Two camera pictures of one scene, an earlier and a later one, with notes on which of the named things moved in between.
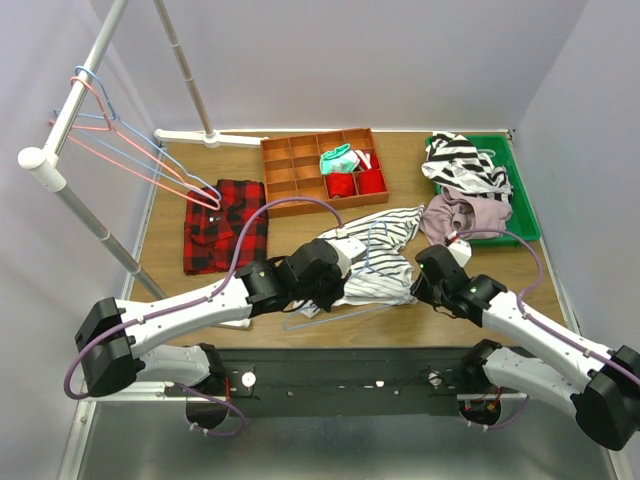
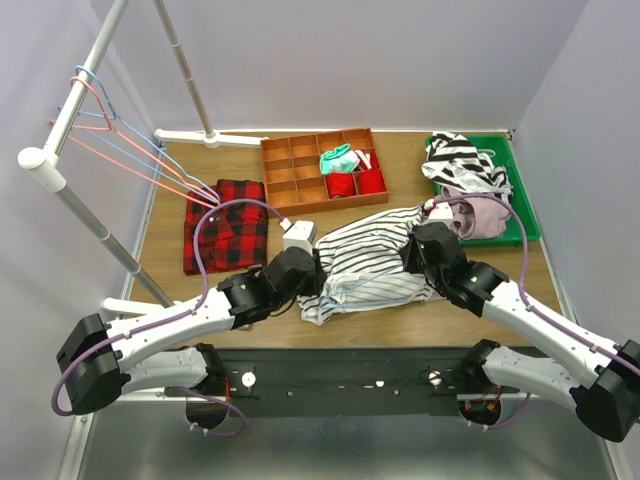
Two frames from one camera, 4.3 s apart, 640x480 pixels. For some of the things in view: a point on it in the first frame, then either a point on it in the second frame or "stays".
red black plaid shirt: (211, 234) stays
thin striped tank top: (385, 275) stays
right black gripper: (418, 288) -> (407, 252)
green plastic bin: (523, 219) stays
